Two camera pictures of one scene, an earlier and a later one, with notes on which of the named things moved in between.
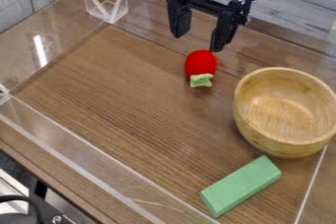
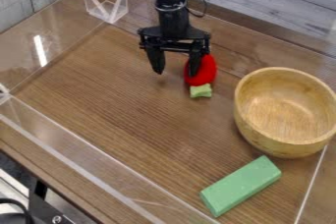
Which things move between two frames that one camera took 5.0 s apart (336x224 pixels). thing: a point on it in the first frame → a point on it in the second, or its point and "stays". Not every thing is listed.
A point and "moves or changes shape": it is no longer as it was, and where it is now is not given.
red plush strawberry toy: [200, 67] moves or changes shape
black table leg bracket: [41, 211] stays
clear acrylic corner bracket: [106, 11] stays
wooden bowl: [284, 110] stays
